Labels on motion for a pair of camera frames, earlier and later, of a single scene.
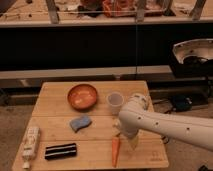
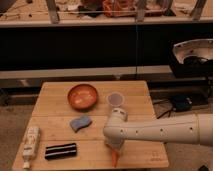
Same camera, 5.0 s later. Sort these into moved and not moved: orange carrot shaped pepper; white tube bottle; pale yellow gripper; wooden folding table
Moved: pale yellow gripper
Not moved: white tube bottle; orange carrot shaped pepper; wooden folding table
